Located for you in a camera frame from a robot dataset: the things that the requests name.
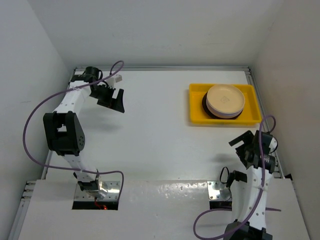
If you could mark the cream white plate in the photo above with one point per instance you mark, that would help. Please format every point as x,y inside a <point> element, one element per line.
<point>212,110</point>

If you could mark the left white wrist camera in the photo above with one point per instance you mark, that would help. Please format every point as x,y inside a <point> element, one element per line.
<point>114,79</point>

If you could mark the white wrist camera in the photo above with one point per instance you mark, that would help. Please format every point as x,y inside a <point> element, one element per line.
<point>114,79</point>
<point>273,144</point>

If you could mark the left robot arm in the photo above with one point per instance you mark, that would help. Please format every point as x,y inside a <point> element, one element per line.
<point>63,130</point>

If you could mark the yellow plastic bin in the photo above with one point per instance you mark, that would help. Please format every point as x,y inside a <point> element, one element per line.
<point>250,115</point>

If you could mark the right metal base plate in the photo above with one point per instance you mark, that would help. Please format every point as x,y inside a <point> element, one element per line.
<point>218,191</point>

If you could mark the purple plate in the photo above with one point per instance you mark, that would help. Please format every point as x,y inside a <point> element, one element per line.
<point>222,117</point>

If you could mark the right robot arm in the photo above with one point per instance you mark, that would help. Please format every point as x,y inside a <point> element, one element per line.
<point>249,189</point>

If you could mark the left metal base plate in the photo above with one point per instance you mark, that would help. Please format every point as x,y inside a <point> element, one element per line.
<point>111,191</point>

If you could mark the steel plate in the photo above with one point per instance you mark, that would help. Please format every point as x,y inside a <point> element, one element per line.
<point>204,103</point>

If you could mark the orange plate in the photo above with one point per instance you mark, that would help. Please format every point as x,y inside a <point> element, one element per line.
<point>225,98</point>

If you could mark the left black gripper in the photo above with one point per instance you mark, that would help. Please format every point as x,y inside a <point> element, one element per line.
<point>116,103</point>

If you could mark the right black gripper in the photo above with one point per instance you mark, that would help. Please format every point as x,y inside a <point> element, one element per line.
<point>246,138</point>

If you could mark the metal base plate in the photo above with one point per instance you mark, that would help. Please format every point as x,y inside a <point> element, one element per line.
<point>111,191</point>
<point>218,191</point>

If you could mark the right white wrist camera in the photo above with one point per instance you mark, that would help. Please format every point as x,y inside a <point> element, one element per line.
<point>273,144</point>

